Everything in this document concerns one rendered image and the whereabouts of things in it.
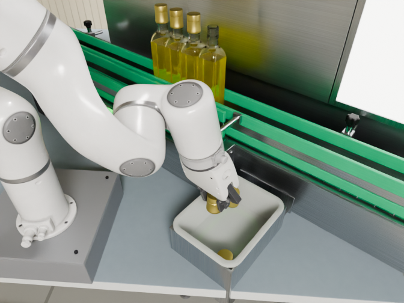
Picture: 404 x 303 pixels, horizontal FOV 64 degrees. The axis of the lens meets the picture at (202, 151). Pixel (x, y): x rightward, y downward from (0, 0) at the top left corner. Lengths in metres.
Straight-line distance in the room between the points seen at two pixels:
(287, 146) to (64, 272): 0.56
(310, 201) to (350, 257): 0.15
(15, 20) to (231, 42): 0.69
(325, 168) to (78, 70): 0.57
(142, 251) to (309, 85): 0.58
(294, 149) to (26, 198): 0.58
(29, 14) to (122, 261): 0.57
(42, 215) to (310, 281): 0.58
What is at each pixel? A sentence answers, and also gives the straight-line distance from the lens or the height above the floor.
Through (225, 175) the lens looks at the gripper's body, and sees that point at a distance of 0.54.
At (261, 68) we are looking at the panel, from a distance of 0.94.
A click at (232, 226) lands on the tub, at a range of 0.81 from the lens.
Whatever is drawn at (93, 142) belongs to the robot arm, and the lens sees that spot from 0.39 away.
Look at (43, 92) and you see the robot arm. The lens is 0.40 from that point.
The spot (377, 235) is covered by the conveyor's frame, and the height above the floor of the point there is 0.83.
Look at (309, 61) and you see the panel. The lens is 0.87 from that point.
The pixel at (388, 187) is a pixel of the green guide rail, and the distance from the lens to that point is 0.75.
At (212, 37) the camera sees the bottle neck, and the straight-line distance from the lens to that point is 0.84.
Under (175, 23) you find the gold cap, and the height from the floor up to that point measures 1.13.
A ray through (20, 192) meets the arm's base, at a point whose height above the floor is 0.96.
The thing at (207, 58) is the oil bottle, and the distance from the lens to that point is 0.84.
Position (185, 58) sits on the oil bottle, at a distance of 0.89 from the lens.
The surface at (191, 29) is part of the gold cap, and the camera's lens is 0.86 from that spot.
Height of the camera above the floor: 1.41
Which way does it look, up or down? 40 degrees down
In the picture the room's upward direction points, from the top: straight up
